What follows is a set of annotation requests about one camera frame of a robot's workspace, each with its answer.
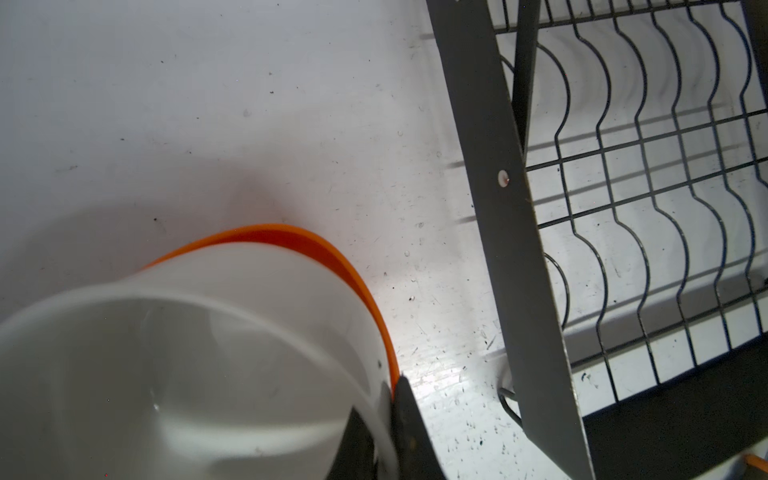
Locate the black wire dish rack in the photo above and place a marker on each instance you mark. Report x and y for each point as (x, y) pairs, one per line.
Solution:
(616, 153)

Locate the orange handled screwdriver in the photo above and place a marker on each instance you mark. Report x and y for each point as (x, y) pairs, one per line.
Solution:
(756, 462)

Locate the white plastic bowl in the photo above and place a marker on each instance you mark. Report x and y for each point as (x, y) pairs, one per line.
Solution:
(234, 361)

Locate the orange plastic bowl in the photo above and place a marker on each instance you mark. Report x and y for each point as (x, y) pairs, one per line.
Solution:
(313, 246)

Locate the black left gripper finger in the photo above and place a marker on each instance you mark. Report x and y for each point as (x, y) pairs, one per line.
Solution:
(357, 458)

